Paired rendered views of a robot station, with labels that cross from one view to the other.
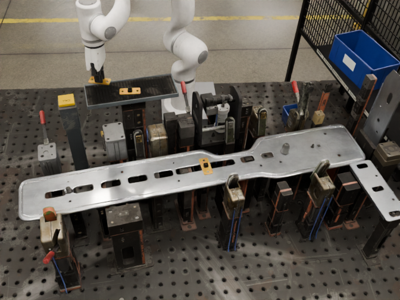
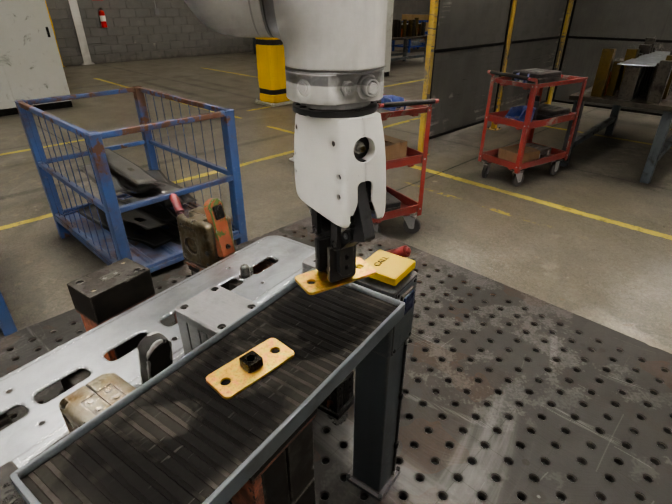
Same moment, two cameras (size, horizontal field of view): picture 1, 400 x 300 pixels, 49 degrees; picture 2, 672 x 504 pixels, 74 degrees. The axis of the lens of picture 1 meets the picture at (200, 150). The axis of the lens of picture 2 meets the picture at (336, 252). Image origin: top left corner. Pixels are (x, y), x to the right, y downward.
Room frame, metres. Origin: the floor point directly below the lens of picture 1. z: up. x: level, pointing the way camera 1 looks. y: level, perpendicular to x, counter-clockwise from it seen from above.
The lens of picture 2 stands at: (1.69, 0.17, 1.47)
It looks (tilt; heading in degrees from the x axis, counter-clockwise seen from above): 29 degrees down; 143
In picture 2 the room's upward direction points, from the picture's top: straight up
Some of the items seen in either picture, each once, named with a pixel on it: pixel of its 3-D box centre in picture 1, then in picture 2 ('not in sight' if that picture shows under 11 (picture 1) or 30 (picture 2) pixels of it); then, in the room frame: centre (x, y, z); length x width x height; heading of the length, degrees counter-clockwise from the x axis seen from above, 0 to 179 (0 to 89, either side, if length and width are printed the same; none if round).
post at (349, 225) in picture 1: (357, 199); not in sight; (1.14, -0.68, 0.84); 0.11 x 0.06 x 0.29; 18
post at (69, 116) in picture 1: (75, 141); (378, 389); (1.30, 0.54, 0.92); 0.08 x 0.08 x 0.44; 18
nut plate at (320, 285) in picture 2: (99, 80); (335, 271); (1.36, 0.41, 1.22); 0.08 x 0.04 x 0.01; 85
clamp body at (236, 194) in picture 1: (230, 217); not in sight; (0.99, -0.14, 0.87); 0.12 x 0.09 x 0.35; 18
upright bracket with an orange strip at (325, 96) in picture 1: (315, 127); not in sight; (1.46, -0.52, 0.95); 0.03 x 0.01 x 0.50; 108
